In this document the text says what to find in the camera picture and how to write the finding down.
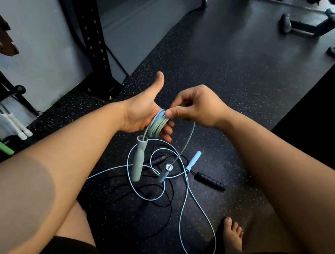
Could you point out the person's left hand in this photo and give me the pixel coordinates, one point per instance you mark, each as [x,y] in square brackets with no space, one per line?
[137,114]

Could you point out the person's left forearm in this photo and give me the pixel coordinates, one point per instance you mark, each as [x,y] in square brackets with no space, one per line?
[53,157]

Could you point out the person's left leg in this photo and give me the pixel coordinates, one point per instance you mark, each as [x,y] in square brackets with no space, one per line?
[77,224]

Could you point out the person's right thumb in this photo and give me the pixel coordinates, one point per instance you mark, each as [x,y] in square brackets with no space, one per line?
[178,111]

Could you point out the person's right leg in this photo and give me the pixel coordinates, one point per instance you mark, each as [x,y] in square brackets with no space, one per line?
[271,235]

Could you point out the person's bare foot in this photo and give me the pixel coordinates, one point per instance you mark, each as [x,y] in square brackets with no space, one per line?
[232,238]

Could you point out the person's left thumb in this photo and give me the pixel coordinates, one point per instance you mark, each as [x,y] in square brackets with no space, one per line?
[158,84]

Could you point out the black weight bench frame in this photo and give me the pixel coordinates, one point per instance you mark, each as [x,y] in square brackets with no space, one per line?
[318,27]

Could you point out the person's right forearm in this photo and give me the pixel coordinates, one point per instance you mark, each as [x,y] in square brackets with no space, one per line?
[289,184]

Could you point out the person's leg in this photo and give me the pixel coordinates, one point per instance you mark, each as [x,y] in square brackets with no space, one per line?
[271,235]
[77,224]

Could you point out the person's right hand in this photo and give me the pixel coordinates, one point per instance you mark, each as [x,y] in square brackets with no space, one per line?
[202,107]

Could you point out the black storage stand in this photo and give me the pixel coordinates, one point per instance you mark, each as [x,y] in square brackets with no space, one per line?
[3,94]

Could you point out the black perforated rack post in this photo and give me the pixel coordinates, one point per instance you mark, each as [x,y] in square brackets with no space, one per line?
[88,28]

